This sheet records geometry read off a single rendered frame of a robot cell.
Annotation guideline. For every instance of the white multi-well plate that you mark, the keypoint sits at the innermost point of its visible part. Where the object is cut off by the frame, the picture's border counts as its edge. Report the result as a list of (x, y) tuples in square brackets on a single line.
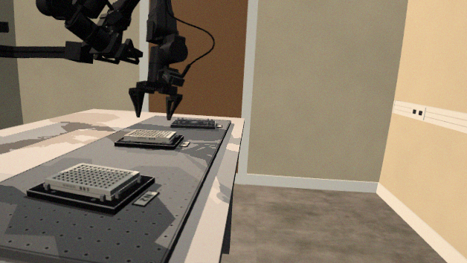
[(92, 180), (150, 136)]

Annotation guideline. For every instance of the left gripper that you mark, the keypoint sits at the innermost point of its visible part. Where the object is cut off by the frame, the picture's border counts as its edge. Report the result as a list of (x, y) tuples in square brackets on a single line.
[(155, 79)]

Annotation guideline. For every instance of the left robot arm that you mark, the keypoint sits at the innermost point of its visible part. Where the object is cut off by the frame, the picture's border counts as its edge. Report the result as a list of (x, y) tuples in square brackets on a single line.
[(160, 24)]

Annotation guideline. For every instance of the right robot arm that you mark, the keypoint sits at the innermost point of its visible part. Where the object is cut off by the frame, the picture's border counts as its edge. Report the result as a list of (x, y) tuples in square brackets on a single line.
[(75, 21)]

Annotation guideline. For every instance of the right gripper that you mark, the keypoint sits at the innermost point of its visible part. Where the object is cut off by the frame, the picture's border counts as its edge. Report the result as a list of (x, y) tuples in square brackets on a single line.
[(103, 41)]

